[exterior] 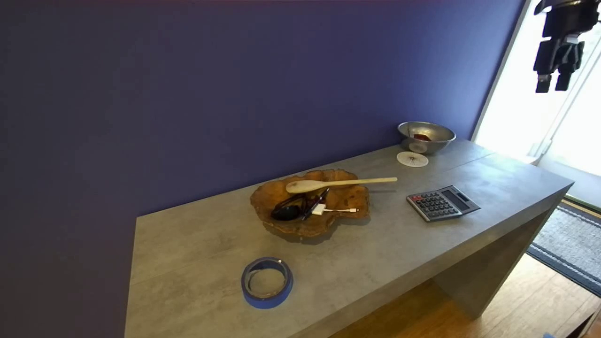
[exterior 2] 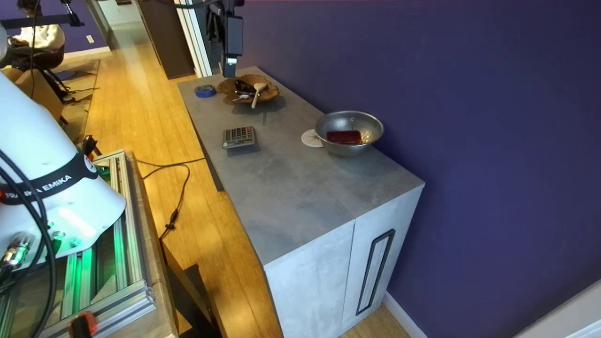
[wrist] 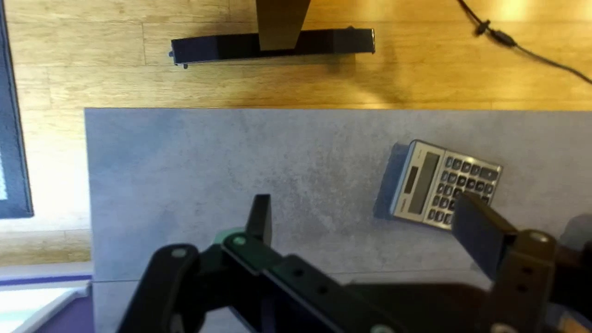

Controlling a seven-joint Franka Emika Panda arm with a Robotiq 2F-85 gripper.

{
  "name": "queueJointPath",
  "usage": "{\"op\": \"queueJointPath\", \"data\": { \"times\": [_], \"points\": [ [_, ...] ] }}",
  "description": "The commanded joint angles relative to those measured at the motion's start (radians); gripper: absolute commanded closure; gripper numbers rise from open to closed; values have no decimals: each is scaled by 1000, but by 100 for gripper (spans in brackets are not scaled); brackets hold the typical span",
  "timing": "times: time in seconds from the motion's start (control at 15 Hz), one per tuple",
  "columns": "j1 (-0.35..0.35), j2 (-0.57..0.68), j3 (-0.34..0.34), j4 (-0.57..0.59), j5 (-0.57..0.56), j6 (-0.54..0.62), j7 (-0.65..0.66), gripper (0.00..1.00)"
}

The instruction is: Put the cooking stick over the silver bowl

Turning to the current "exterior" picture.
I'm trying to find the blue tape roll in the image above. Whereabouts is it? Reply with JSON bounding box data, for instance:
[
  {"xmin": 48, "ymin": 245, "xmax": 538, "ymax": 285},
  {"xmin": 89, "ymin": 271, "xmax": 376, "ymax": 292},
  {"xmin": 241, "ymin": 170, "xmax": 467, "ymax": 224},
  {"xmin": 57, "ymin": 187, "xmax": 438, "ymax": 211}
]
[{"xmin": 241, "ymin": 255, "xmax": 296, "ymax": 309}]

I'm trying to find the black object in wooden bowl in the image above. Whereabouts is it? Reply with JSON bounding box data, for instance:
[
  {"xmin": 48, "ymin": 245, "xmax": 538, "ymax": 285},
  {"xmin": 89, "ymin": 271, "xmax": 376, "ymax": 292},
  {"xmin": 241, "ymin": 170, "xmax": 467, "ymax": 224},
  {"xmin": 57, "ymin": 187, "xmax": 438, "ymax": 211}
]
[{"xmin": 269, "ymin": 189, "xmax": 331, "ymax": 221}]

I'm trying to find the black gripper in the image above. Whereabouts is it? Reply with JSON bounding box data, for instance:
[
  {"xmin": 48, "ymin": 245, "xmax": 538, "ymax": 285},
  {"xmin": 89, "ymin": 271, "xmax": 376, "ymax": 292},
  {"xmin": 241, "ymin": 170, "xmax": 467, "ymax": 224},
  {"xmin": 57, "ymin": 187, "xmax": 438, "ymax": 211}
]
[{"xmin": 532, "ymin": 33, "xmax": 589, "ymax": 93}]

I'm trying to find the silver metal bowl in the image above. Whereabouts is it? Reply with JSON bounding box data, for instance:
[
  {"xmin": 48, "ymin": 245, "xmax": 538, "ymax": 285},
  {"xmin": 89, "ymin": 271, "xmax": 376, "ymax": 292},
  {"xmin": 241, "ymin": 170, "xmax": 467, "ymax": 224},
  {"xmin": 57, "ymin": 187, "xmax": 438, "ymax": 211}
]
[{"xmin": 397, "ymin": 119, "xmax": 459, "ymax": 157}]

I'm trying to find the grey door mat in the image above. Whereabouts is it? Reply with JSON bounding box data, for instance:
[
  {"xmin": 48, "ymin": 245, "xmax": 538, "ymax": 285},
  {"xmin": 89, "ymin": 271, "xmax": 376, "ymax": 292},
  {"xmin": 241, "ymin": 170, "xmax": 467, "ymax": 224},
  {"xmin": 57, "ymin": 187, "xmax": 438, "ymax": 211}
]
[{"xmin": 525, "ymin": 198, "xmax": 601, "ymax": 298}]

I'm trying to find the grey concrete-look cabinet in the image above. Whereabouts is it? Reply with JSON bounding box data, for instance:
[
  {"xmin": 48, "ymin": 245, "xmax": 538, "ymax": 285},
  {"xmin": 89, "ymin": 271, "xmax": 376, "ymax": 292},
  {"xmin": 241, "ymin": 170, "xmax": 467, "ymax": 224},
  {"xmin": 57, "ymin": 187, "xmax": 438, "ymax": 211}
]
[{"xmin": 123, "ymin": 136, "xmax": 575, "ymax": 338}]

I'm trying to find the grey calculator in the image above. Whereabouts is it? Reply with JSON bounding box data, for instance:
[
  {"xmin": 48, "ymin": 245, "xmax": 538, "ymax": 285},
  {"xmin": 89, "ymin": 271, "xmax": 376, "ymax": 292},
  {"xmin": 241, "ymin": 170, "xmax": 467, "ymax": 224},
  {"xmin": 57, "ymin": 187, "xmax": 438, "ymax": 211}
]
[{"xmin": 405, "ymin": 183, "xmax": 483, "ymax": 224}]

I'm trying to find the white framed glass door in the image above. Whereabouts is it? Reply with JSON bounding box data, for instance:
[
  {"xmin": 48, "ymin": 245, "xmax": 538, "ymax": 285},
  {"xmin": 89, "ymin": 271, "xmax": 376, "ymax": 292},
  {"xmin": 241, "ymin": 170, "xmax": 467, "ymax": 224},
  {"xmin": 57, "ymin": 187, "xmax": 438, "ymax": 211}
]
[{"xmin": 472, "ymin": 0, "xmax": 601, "ymax": 179}]

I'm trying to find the light wooden cooking spoon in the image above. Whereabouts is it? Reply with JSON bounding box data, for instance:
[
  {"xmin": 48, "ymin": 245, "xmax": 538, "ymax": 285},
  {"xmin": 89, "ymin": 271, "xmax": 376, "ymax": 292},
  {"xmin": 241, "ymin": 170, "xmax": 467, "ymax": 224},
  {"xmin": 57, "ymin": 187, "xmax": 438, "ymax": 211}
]
[{"xmin": 284, "ymin": 174, "xmax": 401, "ymax": 194}]

